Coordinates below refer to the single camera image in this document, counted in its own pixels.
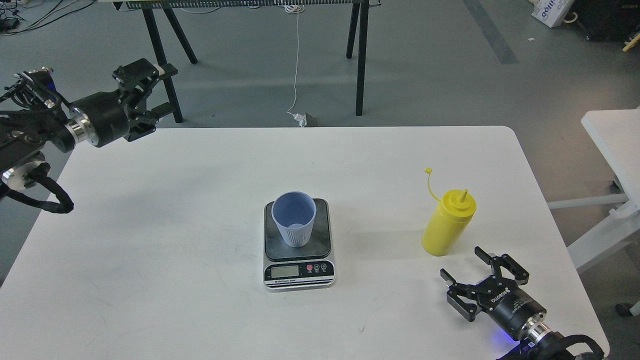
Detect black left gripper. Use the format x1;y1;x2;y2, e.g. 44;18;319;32
67;58;178;148

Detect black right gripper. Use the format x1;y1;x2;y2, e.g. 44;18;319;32
439;246;547;341

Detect yellow squeeze bottle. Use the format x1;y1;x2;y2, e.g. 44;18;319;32
422;167;477;256

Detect blue plastic cup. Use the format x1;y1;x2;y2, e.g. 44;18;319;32
270;191;317;248

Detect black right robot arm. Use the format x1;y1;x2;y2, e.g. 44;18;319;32
439;246;605;360

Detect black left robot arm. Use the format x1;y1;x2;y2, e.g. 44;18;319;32
0;58;178;214

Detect silver digital kitchen scale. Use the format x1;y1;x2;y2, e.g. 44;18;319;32
262;198;336;292

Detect white power adapter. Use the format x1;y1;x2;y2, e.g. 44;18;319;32
294;112;320;128

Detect black trestle table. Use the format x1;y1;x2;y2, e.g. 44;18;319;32
110;0;381;117

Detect white cardboard box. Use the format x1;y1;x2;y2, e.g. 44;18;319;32
529;0;578;28

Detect black floor cables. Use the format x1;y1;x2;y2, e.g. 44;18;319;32
0;0;96;36

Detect white hanging cable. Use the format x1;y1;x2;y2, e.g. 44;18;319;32
286;4;307;118

